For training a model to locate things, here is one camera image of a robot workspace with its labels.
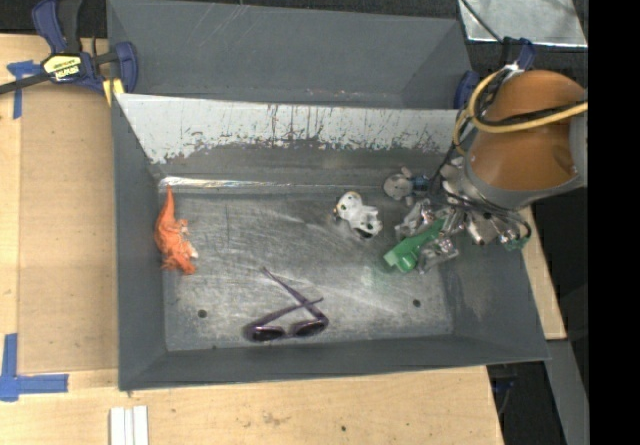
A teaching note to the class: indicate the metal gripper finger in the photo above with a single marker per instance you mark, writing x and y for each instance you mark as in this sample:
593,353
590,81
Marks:
440,252
416,219

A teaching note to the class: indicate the green plastic piece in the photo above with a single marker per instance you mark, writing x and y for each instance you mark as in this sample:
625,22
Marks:
407,250

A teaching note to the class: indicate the grey and blue toy animal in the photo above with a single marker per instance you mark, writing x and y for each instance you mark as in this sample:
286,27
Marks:
398,185

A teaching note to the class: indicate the white toy animal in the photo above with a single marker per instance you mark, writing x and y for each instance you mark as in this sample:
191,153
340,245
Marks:
360,218

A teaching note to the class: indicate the purple sunglasses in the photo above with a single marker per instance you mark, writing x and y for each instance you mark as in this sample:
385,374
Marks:
295,325

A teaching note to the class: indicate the grey metal bin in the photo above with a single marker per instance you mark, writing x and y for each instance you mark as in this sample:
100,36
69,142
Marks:
280,53

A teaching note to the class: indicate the orange toy animal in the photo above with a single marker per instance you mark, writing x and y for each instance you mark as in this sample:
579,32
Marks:
172,235

